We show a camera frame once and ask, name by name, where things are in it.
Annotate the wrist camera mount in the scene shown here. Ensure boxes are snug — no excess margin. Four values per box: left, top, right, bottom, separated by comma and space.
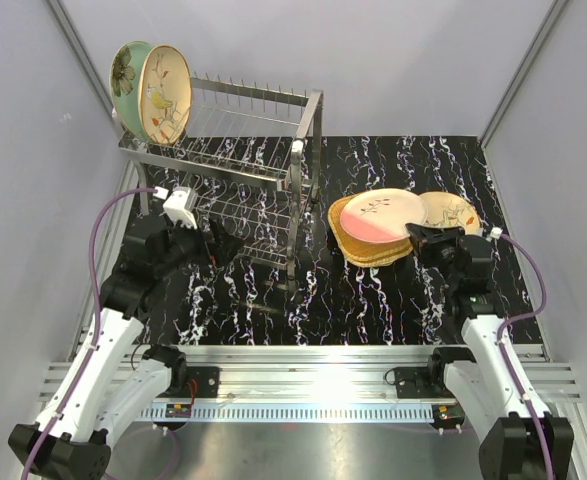
486, 227, 504, 242
153, 187, 198, 230

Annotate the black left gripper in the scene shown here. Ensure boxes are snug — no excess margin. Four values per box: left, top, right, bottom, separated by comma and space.
155, 213, 244, 279

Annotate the cream and pink plate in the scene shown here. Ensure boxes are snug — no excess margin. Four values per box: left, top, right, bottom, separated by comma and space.
339, 188, 428, 244

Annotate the peach bird plate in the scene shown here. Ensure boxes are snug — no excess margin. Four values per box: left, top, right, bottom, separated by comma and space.
138, 45, 193, 146
419, 191, 482, 235

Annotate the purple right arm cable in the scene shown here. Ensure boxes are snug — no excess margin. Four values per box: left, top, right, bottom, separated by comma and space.
387, 229, 557, 480

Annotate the aluminium mounting rail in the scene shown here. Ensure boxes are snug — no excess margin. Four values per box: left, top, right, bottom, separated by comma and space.
37, 344, 587, 424

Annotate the mint green flower plate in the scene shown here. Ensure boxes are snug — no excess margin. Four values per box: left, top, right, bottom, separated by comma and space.
109, 41, 154, 141

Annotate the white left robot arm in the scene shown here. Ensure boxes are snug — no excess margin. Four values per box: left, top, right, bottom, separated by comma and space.
8, 216, 244, 479

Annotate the stainless steel dish rack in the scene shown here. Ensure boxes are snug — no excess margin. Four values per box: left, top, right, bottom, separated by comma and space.
119, 76, 324, 291

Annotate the black marble pattern mat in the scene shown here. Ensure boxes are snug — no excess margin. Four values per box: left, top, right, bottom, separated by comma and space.
108, 134, 544, 347

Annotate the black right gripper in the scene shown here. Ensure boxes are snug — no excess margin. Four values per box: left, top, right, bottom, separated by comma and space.
406, 223, 465, 288

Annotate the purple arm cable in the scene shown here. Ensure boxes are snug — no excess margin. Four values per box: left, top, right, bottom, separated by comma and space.
20, 187, 182, 480
387, 229, 557, 480

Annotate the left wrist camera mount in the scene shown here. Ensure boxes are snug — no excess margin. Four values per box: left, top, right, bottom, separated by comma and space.
153, 187, 198, 230

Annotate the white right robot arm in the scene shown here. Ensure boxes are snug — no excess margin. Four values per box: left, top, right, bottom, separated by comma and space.
406, 223, 574, 479

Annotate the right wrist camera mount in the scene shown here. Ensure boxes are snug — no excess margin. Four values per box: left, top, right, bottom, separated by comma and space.
486, 227, 504, 242

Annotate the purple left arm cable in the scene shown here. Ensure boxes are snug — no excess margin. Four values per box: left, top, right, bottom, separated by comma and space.
20, 187, 182, 480

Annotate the wooden plate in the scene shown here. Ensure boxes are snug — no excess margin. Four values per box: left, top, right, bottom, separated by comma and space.
327, 194, 413, 268

